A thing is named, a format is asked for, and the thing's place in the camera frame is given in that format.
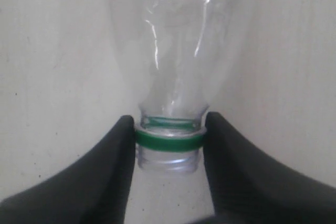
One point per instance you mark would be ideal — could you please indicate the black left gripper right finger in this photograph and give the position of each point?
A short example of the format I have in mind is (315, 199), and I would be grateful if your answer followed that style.
(249, 186)

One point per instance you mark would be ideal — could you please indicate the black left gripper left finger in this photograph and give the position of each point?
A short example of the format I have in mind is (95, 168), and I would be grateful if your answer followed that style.
(94, 189)

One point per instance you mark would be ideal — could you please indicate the clear plastic bottle green label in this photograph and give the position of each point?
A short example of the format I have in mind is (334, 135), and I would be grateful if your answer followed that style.
(169, 51)

